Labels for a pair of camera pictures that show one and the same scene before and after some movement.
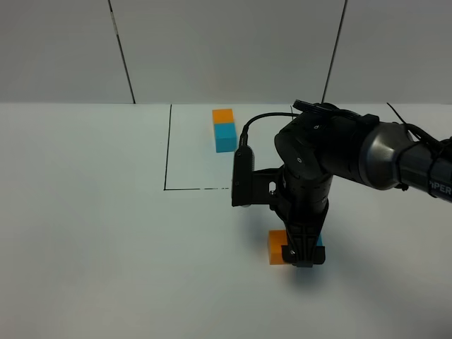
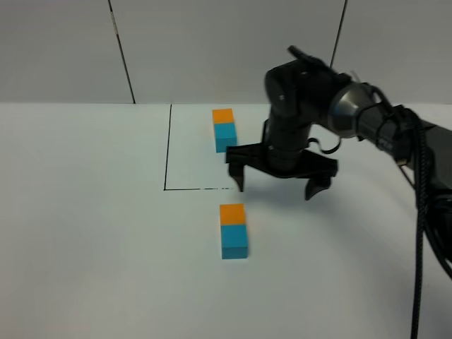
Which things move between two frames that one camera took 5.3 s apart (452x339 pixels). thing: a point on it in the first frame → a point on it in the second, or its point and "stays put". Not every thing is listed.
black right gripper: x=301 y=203 → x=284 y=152
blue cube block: x=320 y=241 → x=234 y=239
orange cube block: x=277 y=238 → x=232 y=214
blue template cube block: x=226 y=137 stays put
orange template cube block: x=222 y=116 stays put
